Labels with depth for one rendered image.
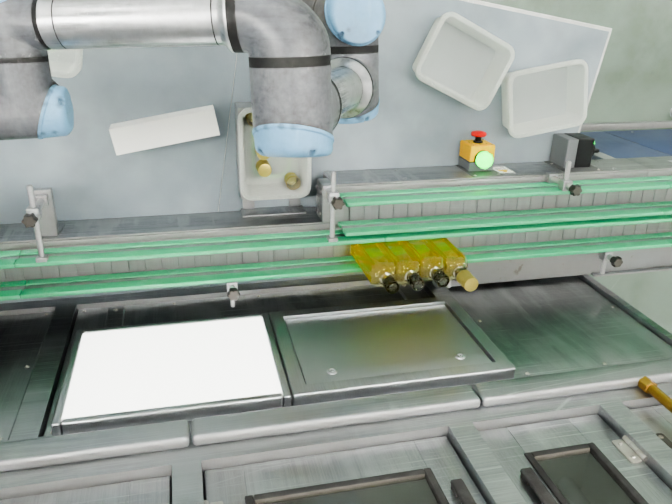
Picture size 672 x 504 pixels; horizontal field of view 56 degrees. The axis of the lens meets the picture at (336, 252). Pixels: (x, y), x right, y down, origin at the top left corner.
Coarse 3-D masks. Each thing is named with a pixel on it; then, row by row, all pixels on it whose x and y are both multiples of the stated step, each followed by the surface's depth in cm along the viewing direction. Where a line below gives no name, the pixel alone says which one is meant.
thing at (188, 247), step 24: (648, 216) 172; (192, 240) 149; (216, 240) 149; (240, 240) 150; (264, 240) 151; (288, 240) 150; (312, 240) 151; (360, 240) 152; (384, 240) 153; (0, 264) 134; (24, 264) 135; (48, 264) 136
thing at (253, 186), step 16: (240, 112) 146; (240, 128) 147; (240, 144) 149; (240, 160) 150; (256, 160) 158; (272, 160) 159; (288, 160) 160; (304, 160) 156; (240, 176) 152; (256, 176) 160; (272, 176) 161; (304, 176) 157; (256, 192) 156; (272, 192) 157; (288, 192) 157; (304, 192) 157
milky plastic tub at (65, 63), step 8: (48, 56) 124; (56, 56) 124; (64, 56) 125; (72, 56) 125; (80, 56) 119; (56, 64) 123; (64, 64) 124; (72, 64) 125; (80, 64) 119; (56, 72) 119; (64, 72) 119; (72, 72) 119
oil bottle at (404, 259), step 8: (384, 248) 152; (392, 248) 151; (400, 248) 151; (392, 256) 147; (400, 256) 147; (408, 256) 147; (400, 264) 144; (408, 264) 143; (416, 264) 144; (400, 272) 144; (400, 280) 144
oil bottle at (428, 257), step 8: (408, 240) 155; (416, 240) 155; (424, 240) 155; (408, 248) 153; (416, 248) 151; (424, 248) 151; (432, 248) 151; (416, 256) 148; (424, 256) 146; (432, 256) 146; (440, 256) 146; (424, 264) 145; (432, 264) 144; (440, 264) 145; (424, 272) 145; (424, 280) 147; (432, 280) 146
